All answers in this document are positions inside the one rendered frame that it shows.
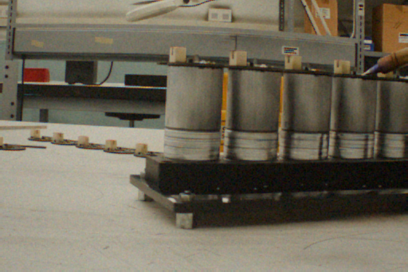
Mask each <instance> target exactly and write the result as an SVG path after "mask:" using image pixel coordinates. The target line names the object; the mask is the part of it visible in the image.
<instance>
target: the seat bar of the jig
mask: <svg viewBox="0 0 408 272"><path fill-rule="evenodd" d="M163 157H164V156H163V155H157V154H152V155H150V156H145V160H146V171H145V178H146V179H148V180H149V181H151V182H152V183H154V184H156V185H158V186H169V187H236V186H258V185H276V184H300V183H339V182H359V181H372V180H382V179H408V160H402V159H399V160H393V159H386V158H377V157H372V158H373V160H339V159H332V158H328V160H324V161H318V162H309V161H299V160H298V161H292V160H283V159H279V157H280V156H279V155H277V161H275V162H256V163H248V162H239V161H233V160H224V155H220V159H219V161H218V162H210V163H195V162H182V161H175V160H167V159H164V158H163Z"/></svg>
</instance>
